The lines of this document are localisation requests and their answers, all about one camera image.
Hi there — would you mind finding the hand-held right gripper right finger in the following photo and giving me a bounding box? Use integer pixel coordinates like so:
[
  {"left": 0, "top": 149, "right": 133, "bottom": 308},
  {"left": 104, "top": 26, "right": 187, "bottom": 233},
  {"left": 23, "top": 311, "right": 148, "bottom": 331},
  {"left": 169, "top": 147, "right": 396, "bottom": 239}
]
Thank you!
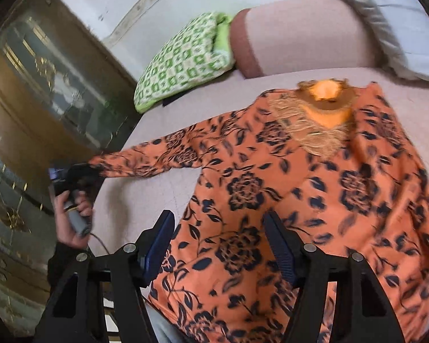
[{"left": 263, "top": 211, "right": 407, "bottom": 343}]

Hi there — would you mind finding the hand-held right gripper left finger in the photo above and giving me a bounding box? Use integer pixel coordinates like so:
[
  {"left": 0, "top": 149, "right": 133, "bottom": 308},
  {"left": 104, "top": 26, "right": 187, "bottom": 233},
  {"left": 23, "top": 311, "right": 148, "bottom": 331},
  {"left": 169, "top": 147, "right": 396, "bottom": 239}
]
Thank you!
[{"left": 32, "top": 210, "right": 175, "bottom": 343}]

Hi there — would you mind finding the orange floral top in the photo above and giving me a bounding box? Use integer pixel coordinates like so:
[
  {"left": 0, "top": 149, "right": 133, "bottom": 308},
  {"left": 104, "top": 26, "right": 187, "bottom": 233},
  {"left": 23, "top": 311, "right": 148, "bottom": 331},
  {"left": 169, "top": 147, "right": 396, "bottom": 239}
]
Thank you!
[{"left": 89, "top": 80, "right": 429, "bottom": 343}]

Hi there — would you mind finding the person's left forearm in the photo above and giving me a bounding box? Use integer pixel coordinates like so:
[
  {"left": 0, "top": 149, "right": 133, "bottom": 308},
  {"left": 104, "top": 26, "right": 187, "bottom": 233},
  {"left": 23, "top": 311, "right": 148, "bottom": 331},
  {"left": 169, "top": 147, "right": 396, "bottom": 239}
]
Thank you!
[{"left": 46, "top": 240, "right": 94, "bottom": 288}]

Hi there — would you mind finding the person's left hand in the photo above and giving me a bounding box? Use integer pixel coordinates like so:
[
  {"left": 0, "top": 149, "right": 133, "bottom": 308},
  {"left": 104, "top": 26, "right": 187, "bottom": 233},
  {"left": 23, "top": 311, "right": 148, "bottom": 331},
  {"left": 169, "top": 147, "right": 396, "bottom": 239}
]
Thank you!
[{"left": 55, "top": 189, "right": 94, "bottom": 251}]

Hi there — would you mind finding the pink quilted bed sheet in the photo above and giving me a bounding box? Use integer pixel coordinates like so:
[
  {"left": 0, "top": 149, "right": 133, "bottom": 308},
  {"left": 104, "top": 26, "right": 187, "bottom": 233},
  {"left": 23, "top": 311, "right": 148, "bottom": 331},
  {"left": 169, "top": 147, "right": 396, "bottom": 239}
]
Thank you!
[{"left": 88, "top": 66, "right": 429, "bottom": 343}]

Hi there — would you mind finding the wooden glass-door cabinet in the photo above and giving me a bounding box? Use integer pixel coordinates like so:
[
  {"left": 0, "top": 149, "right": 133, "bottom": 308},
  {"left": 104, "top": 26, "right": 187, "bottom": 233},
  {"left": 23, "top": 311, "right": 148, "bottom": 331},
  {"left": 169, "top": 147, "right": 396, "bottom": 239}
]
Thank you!
[{"left": 0, "top": 0, "right": 142, "bottom": 338}]

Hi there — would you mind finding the green patterned pillow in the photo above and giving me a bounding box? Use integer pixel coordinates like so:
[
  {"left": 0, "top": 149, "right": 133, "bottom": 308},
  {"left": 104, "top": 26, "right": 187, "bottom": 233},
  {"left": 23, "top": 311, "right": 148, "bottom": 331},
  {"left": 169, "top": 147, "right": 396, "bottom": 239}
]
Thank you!
[{"left": 134, "top": 12, "right": 237, "bottom": 113}]

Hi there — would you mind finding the pink bolster cushion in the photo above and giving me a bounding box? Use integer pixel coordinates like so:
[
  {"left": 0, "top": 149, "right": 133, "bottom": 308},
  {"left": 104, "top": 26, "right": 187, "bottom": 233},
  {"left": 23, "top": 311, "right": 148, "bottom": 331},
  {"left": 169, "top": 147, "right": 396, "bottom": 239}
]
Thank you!
[{"left": 229, "top": 0, "right": 380, "bottom": 78}]

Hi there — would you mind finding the white pillow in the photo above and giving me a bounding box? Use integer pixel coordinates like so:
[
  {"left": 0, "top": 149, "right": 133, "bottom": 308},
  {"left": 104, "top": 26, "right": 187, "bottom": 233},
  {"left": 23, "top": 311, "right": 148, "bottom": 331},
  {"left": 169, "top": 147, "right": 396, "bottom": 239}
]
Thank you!
[{"left": 325, "top": 0, "right": 429, "bottom": 83}]

